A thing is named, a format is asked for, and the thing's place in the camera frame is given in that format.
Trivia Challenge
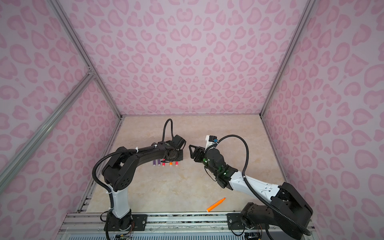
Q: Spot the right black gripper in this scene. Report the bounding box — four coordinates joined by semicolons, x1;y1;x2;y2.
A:
188;144;219;177

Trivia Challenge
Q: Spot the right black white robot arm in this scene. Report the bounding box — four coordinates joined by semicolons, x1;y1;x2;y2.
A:
189;145;313;240

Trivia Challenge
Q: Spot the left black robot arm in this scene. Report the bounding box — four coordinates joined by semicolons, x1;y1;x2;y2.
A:
92;135;186;232

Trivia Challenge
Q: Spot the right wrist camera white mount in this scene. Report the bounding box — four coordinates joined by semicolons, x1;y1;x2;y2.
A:
205;135;218;149

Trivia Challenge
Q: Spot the left black cable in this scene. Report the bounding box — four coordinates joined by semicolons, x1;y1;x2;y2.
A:
91;118;175;211

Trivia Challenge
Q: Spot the black cable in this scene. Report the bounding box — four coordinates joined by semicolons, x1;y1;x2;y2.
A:
91;118;175;211
213;134;312;236

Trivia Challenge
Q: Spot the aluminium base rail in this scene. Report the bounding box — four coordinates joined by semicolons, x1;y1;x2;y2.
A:
55;210;319;240

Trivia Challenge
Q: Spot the right black cable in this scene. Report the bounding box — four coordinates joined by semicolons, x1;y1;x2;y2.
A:
213;134;312;236

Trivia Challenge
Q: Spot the aluminium frame corner post left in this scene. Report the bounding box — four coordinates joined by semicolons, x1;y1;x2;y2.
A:
47;0;123;120

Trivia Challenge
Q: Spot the aluminium frame corner post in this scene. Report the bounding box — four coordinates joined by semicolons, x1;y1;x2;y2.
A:
47;0;123;120
260;0;318;119

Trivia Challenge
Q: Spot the aluminium frame strut left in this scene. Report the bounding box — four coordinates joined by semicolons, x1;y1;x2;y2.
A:
1;71;95;193

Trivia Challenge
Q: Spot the aluminium frame corner post right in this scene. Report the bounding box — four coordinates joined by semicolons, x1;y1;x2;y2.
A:
260;0;318;119

